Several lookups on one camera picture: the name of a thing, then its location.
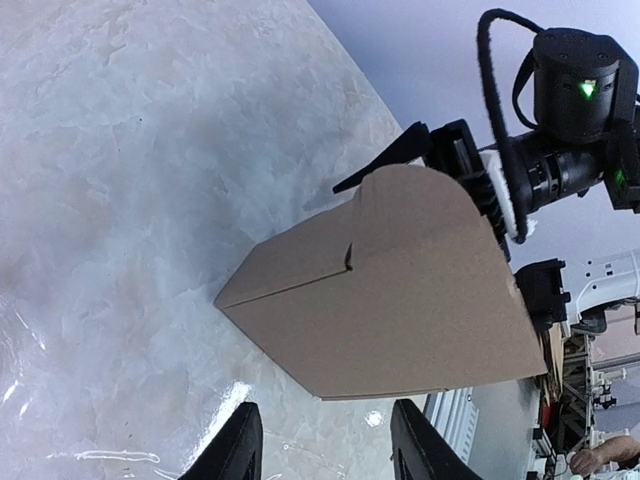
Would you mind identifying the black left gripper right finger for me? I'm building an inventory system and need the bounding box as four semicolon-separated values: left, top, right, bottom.
390;399;481;480

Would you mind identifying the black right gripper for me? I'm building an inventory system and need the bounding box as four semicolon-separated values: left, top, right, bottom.
332;119;564;264

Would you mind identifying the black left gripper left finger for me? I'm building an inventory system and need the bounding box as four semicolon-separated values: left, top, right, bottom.
179;402;263;480

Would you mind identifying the brown cardboard box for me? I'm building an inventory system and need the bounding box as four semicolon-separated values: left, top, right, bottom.
215;165;547;400

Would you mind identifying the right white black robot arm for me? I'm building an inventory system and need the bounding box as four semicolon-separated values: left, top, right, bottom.
367;28;639;334

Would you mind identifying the person's hand in background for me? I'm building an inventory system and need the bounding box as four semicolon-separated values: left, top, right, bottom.
569;435;639;477

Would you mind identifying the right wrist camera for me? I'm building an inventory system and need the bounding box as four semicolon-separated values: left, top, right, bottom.
479;149;518;242

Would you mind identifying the background aluminium frame equipment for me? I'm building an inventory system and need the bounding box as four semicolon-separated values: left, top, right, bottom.
534;299;640;480

